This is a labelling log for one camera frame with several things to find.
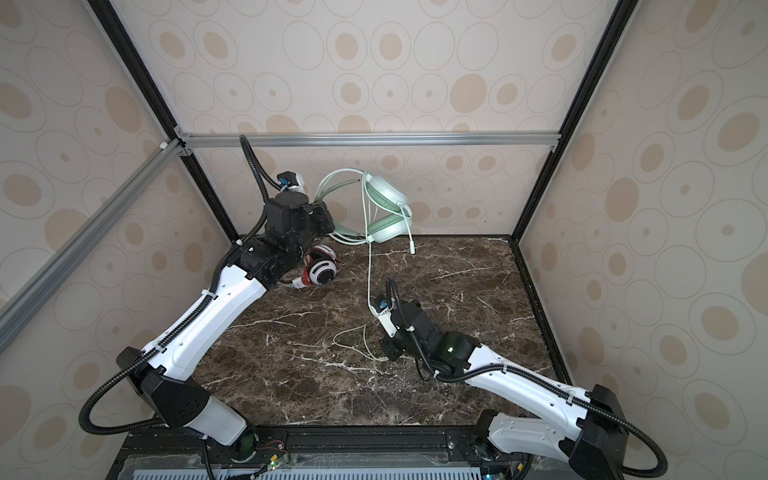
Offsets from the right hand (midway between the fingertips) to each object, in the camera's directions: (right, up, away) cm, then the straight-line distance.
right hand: (382, 327), depth 75 cm
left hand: (-12, +31, -7) cm, 34 cm away
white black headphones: (-20, +16, +22) cm, 34 cm away
